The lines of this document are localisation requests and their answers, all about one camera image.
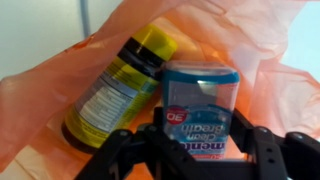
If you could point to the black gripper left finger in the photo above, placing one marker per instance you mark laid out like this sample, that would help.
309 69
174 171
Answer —
133 153

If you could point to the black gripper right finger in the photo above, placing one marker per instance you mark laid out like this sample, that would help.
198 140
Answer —
276 153

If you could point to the blue and white mint container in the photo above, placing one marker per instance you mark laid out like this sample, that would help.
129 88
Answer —
200 100

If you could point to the orange plastic bag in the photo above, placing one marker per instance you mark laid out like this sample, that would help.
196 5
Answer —
40 100

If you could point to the dark bottle with yellow label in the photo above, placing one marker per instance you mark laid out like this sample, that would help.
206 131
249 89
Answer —
110 96

